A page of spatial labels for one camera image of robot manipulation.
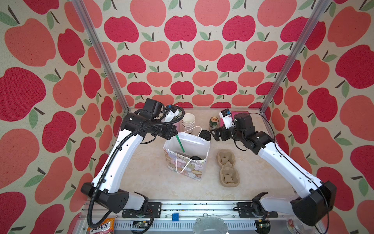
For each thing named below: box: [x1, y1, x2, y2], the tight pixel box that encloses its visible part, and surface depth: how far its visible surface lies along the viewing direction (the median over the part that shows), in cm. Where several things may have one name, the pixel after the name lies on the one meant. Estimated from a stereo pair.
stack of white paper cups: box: [181, 113, 196, 130], surface depth 97 cm
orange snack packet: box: [87, 217, 115, 234], surface depth 68 cm
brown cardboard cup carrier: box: [216, 149, 241, 188], surface depth 84 cm
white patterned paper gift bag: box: [162, 132, 211, 181], surface depth 76 cm
